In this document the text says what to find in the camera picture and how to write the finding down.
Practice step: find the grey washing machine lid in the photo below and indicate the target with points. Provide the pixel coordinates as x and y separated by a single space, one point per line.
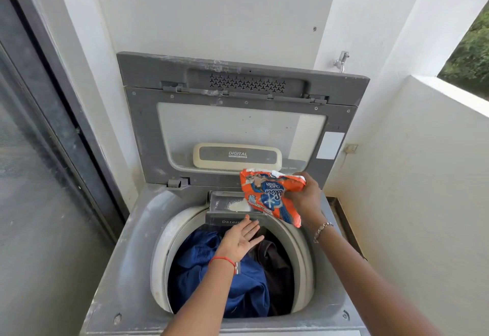
149 137

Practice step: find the white sticker on lid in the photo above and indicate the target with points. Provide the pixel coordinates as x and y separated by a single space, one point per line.
330 145

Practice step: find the green trees outside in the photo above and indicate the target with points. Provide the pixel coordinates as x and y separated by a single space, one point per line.
472 60

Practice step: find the blue garment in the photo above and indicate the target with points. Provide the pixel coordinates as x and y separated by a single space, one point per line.
244 290

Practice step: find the person's right fingers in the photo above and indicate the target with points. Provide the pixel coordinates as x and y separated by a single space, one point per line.
296 194

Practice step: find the person's right hand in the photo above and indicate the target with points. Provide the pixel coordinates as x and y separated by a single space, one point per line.
311 202

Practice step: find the grey top-loading washing machine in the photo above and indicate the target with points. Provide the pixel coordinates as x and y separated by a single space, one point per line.
126 270

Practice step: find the dark framed glass sliding door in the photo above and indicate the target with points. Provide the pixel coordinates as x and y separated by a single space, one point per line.
38 156

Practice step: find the grey detergent drawer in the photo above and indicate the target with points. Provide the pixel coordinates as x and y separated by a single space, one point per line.
229 205

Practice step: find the person's right forearm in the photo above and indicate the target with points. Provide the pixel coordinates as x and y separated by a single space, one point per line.
363 282

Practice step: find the person's left thumb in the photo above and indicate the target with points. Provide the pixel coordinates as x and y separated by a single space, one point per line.
240 225

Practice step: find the white wall socket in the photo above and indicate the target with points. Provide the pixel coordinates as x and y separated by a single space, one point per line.
350 148

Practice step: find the dark brown garment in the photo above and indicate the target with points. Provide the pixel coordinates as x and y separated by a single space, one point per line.
279 267

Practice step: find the chrome wall water tap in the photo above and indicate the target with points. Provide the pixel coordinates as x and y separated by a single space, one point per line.
341 60

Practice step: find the person's left hand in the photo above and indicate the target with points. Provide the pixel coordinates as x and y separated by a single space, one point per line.
237 242

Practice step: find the person's left forearm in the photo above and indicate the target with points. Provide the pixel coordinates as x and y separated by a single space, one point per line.
202 301

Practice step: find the orange detergent powder packet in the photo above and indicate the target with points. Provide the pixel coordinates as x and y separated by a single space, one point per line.
267 194

